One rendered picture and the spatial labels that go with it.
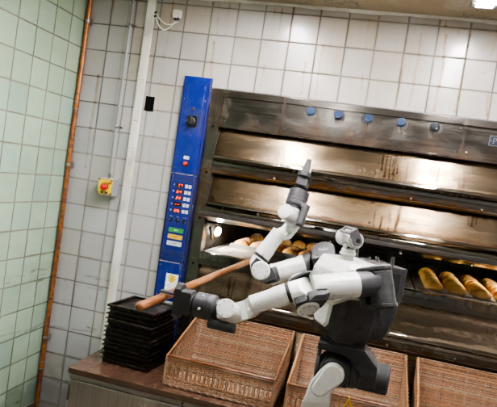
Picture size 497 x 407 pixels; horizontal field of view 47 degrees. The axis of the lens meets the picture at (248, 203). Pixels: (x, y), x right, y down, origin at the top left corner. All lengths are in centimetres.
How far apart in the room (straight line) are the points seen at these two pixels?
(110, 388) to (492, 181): 217
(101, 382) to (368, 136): 185
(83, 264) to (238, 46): 156
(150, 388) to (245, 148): 135
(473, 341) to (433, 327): 20
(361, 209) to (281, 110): 70
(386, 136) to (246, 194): 82
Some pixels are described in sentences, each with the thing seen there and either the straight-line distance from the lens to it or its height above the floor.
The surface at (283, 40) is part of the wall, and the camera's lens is 325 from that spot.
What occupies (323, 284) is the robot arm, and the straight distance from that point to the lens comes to 194.
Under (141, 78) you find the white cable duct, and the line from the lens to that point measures 343.
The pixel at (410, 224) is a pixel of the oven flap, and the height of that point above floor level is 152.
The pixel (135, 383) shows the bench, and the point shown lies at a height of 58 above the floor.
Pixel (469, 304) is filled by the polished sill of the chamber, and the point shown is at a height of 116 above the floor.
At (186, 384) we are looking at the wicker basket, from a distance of 291.
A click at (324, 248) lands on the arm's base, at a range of 241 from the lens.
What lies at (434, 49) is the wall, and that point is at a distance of 320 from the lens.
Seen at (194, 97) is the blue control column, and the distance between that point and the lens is 328.
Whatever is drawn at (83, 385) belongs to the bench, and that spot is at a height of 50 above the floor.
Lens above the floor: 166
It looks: 3 degrees down
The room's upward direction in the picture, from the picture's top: 9 degrees clockwise
